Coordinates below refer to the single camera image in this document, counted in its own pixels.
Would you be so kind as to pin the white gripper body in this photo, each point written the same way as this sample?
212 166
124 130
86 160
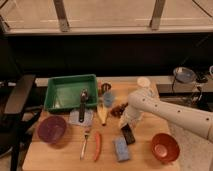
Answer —
128 124

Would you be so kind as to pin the black eraser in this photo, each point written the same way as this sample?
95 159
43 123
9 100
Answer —
128 135

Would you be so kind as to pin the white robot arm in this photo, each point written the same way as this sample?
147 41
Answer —
197 121

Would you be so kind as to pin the red bowl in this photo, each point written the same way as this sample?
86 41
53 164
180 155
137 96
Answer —
164 148

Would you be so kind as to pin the purple bowl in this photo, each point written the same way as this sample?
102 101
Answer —
52 129

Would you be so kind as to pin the bunch of dark grapes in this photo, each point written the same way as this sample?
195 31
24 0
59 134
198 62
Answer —
117 111

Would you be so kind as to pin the blue sponge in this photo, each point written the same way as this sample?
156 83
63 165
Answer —
121 149

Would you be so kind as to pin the yellow banana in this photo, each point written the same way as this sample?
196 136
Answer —
102 112

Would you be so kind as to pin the orange carrot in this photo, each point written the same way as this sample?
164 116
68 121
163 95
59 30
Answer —
98 141

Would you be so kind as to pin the white cup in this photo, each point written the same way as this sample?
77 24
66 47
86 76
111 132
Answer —
143 82

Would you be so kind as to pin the silver fork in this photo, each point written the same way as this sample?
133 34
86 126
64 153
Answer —
86 135

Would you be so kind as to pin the grey cloth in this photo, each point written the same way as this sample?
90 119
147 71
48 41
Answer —
74 118

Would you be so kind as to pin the grey dish on shelf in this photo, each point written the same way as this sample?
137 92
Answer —
184 75

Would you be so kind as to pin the green plastic tray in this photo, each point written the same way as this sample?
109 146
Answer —
63 93

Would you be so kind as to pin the black chair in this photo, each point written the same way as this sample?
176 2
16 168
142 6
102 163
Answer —
17 118

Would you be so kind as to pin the black handled ice cream scoop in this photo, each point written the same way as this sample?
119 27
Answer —
83 100

